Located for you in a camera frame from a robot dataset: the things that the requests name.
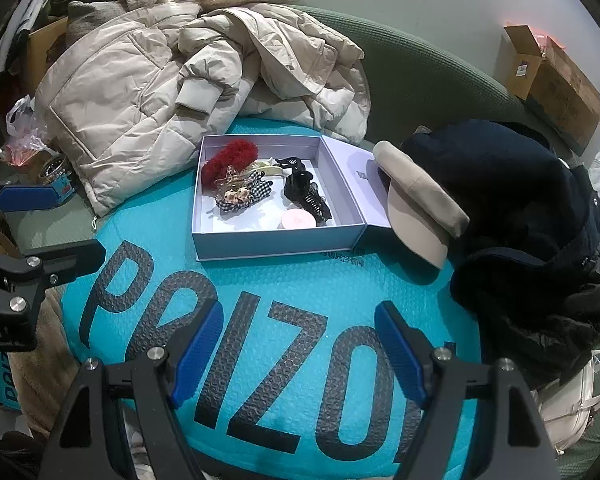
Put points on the white bag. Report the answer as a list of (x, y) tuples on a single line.
[(575, 400)]

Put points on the plain brown cardboard box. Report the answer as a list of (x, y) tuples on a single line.
[(45, 50)]

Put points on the green sofa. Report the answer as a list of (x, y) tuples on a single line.
[(420, 75)]

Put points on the black mesh bow claw clip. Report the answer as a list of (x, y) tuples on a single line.
[(319, 207)]

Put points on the blue tin can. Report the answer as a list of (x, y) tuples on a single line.
[(60, 185)]

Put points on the beige puffer jacket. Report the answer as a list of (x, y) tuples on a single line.
[(130, 90)]

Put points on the pink round compact mirror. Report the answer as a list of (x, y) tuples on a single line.
[(297, 220)]

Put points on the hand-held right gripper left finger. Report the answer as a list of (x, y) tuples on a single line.
[(200, 350)]

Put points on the beige fleece blanket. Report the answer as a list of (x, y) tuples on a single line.
[(45, 360)]

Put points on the black jacket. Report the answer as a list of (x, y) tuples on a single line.
[(540, 310)]

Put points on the small teal mailer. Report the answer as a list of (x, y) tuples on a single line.
[(2, 380)]

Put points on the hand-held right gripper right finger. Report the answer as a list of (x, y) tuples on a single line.
[(400, 355)]

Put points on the cream claw hair clip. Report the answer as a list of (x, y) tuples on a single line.
[(269, 169)]

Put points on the open cardboard box white label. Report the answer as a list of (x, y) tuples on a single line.
[(565, 90)]

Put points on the red fuzzy hair clip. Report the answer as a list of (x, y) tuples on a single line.
[(230, 155)]

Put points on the clear plastic bag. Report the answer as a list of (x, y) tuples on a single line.
[(22, 130)]

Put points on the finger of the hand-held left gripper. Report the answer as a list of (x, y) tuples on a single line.
[(25, 198), (65, 257)]

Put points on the large teal bubble mailer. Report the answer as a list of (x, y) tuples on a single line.
[(280, 285)]

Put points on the lavender cardboard box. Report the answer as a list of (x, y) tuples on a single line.
[(350, 185)]

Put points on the gingham bow hair clip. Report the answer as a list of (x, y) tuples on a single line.
[(257, 191)]

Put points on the gold star hair clip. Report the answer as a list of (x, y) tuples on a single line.
[(230, 190)]

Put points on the long black hair clip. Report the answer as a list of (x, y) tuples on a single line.
[(290, 163)]

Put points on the beige newsboy cap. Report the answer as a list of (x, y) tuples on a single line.
[(420, 210)]

